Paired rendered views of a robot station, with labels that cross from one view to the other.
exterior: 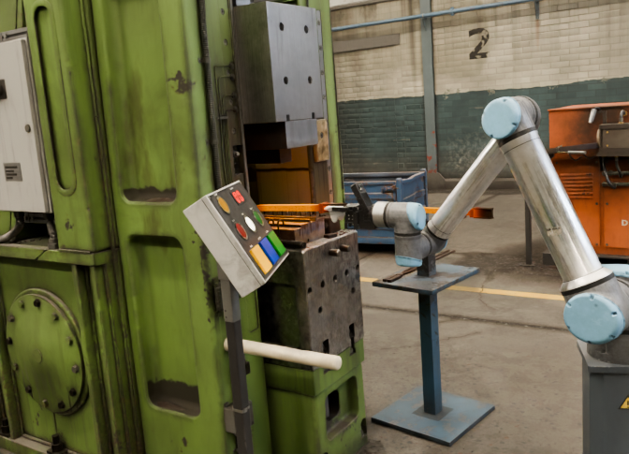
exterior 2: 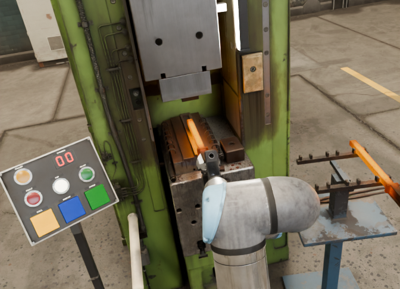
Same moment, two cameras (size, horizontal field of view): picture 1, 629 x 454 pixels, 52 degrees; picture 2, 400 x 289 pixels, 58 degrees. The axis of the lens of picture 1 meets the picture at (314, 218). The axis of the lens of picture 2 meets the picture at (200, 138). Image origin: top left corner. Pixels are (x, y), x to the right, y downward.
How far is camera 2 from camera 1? 184 cm
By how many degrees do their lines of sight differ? 49
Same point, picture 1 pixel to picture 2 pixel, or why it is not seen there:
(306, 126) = (192, 80)
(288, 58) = (162, 19)
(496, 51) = not seen: outside the picture
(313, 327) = (183, 232)
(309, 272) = (178, 199)
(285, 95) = (159, 56)
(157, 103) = not seen: hidden behind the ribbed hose
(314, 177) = (241, 105)
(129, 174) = not seen: hidden behind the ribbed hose
